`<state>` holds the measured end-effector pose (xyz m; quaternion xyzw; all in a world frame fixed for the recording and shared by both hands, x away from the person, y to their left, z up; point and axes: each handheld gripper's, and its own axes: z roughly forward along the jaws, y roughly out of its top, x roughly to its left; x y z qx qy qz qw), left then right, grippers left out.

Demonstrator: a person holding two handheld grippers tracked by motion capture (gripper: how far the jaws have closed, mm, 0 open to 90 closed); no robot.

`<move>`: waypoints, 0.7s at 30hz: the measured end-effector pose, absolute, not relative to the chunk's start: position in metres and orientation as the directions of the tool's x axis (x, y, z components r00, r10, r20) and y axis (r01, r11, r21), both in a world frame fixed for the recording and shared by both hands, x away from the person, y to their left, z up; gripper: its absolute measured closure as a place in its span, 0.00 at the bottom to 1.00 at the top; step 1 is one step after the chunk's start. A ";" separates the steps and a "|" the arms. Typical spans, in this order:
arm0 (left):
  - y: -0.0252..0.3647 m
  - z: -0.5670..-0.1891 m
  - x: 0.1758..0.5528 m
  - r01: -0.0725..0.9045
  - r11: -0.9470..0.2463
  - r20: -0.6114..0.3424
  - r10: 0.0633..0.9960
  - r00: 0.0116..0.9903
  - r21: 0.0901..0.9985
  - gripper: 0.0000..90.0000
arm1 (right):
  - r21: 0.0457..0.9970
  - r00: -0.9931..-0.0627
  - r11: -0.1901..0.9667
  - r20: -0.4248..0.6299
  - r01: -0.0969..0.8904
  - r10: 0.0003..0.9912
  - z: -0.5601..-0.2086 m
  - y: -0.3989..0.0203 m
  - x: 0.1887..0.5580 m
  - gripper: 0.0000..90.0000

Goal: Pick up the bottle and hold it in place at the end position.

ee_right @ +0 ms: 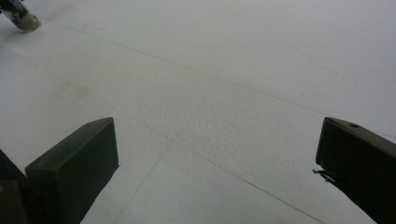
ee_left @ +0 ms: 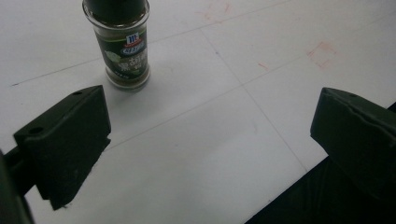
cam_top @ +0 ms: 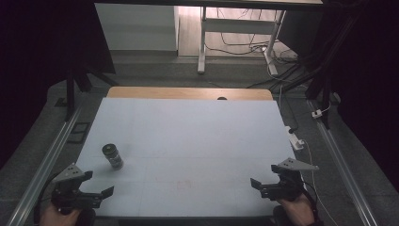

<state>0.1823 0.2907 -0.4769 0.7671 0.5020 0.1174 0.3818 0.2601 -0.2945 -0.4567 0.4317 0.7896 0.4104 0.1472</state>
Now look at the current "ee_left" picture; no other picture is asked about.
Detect glass pepper spice jar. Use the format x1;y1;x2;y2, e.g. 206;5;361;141
81;0;151;91

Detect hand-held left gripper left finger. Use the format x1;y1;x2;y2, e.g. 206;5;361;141
3;84;112;211

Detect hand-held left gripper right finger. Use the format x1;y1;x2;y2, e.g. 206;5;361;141
309;87;396;203

